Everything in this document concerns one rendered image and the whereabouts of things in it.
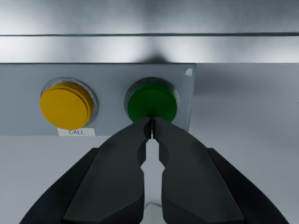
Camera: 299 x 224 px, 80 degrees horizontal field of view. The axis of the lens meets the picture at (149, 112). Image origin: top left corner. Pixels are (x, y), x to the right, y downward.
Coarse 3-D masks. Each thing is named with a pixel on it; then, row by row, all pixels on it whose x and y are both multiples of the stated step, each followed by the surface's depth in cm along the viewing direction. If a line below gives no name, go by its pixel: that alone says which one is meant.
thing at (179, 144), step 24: (168, 144) 10; (192, 144) 10; (168, 168) 8; (192, 168) 8; (216, 168) 8; (168, 192) 7; (192, 192) 7; (216, 192) 7; (168, 216) 7; (192, 216) 6; (216, 216) 6; (240, 216) 6
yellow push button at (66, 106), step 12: (60, 84) 14; (72, 84) 14; (48, 96) 14; (60, 96) 14; (72, 96) 14; (84, 96) 14; (48, 108) 14; (60, 108) 14; (72, 108) 14; (84, 108) 14; (48, 120) 15; (60, 120) 15; (72, 120) 15; (84, 120) 15
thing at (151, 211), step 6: (150, 204) 36; (144, 210) 37; (150, 210) 35; (156, 210) 36; (144, 216) 36; (150, 216) 34; (156, 216) 35; (162, 216) 36; (144, 222) 35; (150, 222) 33; (156, 222) 34; (162, 222) 35
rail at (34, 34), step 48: (0, 0) 12; (48, 0) 12; (96, 0) 12; (144, 0) 12; (192, 0) 12; (240, 0) 12; (288, 0) 12; (0, 48) 13; (48, 48) 13; (96, 48) 13; (144, 48) 13; (192, 48) 13; (240, 48) 13; (288, 48) 13
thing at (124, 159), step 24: (144, 120) 12; (120, 144) 10; (144, 144) 10; (96, 168) 8; (120, 168) 8; (96, 192) 7; (120, 192) 7; (144, 192) 8; (72, 216) 6; (96, 216) 6; (120, 216) 7
